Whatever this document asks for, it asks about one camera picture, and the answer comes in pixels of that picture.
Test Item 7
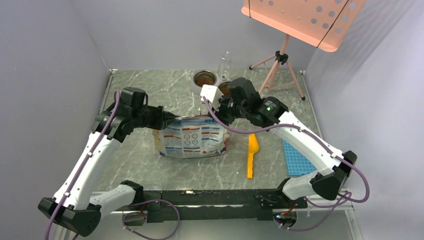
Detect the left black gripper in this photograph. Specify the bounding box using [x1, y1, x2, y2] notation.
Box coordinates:
[131, 104, 180, 130]

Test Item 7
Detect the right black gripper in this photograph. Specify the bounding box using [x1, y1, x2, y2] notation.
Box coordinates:
[208, 92, 250, 126]

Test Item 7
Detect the colourful pet food bag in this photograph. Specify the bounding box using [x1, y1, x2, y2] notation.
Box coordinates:
[152, 115, 230, 159]

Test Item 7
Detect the yellow plastic scoop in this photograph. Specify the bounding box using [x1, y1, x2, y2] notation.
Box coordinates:
[246, 133, 260, 180]

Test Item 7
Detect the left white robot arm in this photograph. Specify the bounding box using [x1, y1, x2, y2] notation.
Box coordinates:
[38, 87, 177, 239]

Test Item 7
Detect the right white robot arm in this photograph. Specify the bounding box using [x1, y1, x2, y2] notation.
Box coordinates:
[200, 77, 357, 208]

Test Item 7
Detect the brown pet food kibble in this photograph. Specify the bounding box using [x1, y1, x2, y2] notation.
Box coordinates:
[194, 75, 231, 97]

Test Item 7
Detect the grey double pet bowl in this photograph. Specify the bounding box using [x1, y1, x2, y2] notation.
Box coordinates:
[189, 69, 232, 96]

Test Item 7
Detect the pink music stand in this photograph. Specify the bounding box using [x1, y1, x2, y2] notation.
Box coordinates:
[241, 0, 366, 92]

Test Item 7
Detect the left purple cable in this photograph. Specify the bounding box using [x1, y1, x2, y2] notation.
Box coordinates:
[43, 90, 122, 240]

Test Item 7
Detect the purple cable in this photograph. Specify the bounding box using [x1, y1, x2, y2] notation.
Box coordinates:
[202, 96, 371, 232]
[43, 90, 122, 240]

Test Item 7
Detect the blue building base plate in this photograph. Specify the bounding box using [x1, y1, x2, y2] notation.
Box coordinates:
[282, 140, 316, 177]

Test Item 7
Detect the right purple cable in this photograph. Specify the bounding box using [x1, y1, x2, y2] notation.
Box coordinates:
[202, 96, 371, 232]

